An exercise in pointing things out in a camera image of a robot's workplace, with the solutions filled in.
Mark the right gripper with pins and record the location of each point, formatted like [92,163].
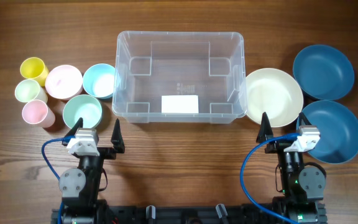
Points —
[266,132]

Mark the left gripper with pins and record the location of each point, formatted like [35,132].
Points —
[110,153]

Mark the mint green plastic bowl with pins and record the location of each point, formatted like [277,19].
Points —
[83,106]

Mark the cream plastic plate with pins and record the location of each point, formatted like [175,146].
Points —
[276,93]

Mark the dark blue plate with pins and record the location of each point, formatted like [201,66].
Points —
[323,72]
[339,131]

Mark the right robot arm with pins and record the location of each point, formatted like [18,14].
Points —
[302,183]

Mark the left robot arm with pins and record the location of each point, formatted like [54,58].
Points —
[80,186]

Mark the light blue plastic bowl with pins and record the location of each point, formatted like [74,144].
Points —
[98,81]

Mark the pink plastic bowl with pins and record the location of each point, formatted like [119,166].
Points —
[64,82]

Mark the pink plastic cup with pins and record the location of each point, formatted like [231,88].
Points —
[36,112]

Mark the white label in bin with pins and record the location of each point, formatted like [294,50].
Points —
[184,104]

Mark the light green plastic cup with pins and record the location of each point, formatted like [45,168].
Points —
[29,90]

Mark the clear plastic storage bin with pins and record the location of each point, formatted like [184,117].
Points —
[151,64]

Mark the yellow plastic cup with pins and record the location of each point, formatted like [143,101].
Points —
[34,68]

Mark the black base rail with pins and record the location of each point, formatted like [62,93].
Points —
[246,213]

